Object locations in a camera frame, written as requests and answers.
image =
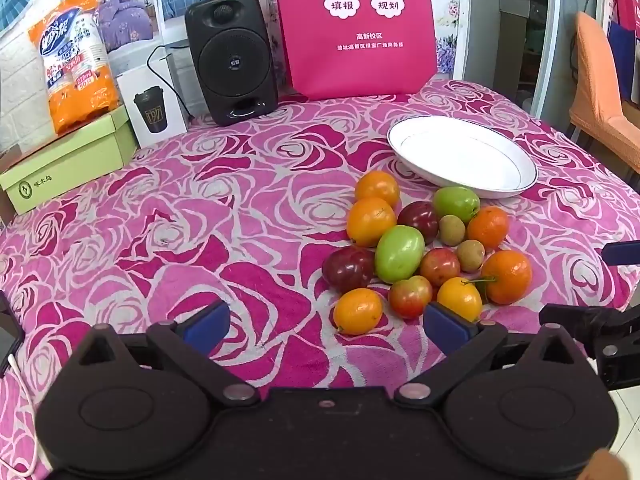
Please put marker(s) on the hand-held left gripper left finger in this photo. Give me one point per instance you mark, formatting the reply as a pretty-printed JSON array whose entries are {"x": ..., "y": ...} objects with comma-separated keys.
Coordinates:
[{"x": 207, "y": 319}]

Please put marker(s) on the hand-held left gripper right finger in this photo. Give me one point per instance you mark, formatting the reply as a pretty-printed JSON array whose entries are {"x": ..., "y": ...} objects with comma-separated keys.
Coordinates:
[{"x": 447, "y": 329}]

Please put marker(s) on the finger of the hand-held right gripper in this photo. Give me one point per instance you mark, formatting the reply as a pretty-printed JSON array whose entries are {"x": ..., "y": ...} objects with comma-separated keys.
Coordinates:
[
  {"x": 622, "y": 254},
  {"x": 590, "y": 320}
]

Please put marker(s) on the small yellow orange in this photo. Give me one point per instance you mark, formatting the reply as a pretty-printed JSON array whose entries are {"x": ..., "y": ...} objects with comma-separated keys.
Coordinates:
[
  {"x": 459, "y": 299},
  {"x": 357, "y": 311}
]

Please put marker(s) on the small red green apple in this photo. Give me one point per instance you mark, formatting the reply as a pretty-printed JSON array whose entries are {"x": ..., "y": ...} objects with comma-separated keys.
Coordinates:
[{"x": 410, "y": 296}]

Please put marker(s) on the red tomato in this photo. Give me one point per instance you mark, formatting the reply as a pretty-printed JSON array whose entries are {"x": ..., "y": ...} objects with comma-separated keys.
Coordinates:
[{"x": 439, "y": 266}]

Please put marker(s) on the tan round fruit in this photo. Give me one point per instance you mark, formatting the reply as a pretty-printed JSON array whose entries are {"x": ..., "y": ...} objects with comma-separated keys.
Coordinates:
[{"x": 470, "y": 255}]

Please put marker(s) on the tangerine with stem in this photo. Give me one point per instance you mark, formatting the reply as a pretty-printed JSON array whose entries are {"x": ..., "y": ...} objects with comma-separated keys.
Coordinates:
[{"x": 507, "y": 277}]

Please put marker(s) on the small tan longan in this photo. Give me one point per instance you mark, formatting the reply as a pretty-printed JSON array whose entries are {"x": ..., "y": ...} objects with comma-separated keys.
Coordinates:
[{"x": 452, "y": 230}]

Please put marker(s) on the dark red plum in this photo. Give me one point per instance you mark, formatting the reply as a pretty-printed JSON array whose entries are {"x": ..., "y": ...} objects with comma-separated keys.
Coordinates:
[
  {"x": 348, "y": 269},
  {"x": 418, "y": 221}
]

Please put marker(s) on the white plate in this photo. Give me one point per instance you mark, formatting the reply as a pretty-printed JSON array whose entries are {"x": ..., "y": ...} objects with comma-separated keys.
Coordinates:
[{"x": 460, "y": 155}]

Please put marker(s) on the pink rose tablecloth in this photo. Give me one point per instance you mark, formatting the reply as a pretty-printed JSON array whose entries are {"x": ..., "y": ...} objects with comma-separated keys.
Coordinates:
[{"x": 200, "y": 210}]

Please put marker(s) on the orange chair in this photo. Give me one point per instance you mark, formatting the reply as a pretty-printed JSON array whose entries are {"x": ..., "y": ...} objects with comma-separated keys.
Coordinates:
[{"x": 595, "y": 90}]

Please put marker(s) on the black phone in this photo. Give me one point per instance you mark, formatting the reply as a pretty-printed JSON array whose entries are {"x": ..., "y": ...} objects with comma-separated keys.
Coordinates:
[{"x": 7, "y": 335}]

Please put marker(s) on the green shoebox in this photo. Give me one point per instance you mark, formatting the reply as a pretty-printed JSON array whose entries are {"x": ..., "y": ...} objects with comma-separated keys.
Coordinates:
[{"x": 65, "y": 170}]

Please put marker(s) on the white box with cup print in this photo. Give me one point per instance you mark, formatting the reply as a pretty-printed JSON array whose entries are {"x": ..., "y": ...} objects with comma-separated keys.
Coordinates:
[{"x": 170, "y": 110}]

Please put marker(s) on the cardboard box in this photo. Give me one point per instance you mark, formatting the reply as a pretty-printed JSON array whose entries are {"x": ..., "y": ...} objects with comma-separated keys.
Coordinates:
[{"x": 6, "y": 210}]

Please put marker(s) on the hanging red bags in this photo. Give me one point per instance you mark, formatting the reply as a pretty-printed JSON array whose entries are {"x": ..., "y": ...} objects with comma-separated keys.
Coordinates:
[{"x": 625, "y": 0}]

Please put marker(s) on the orange paper cup packet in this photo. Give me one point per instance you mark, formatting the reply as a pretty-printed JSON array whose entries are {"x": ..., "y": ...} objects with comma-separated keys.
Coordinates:
[{"x": 65, "y": 105}]

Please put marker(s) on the black speaker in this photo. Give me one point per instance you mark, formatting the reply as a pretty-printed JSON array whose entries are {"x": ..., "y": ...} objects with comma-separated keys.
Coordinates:
[{"x": 232, "y": 60}]

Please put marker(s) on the magenta tote bag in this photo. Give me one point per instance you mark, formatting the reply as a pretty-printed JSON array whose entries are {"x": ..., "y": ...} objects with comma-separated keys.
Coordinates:
[{"x": 350, "y": 70}]

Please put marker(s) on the purple bedding poster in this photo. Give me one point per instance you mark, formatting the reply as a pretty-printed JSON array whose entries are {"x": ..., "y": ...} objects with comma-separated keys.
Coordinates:
[{"x": 125, "y": 10}]

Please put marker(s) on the white door frame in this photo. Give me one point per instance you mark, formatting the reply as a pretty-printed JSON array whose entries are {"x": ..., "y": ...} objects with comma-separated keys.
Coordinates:
[{"x": 547, "y": 35}]

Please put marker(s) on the floral wall poster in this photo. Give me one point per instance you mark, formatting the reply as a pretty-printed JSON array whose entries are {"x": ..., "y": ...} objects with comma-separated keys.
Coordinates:
[{"x": 450, "y": 40}]

